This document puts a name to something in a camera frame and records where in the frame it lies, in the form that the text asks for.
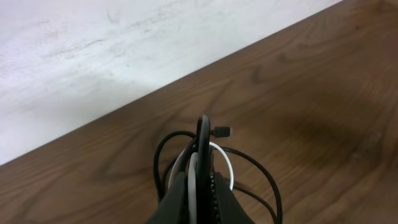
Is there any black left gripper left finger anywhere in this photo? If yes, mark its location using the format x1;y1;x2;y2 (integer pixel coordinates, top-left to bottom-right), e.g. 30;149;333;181
146;172;188;224

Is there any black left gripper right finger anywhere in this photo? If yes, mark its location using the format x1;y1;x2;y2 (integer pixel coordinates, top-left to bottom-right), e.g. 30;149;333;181
211;172;254;224

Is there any white USB cable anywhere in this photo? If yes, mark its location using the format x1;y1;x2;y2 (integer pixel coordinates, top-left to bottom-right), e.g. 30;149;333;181
167;141;234;224

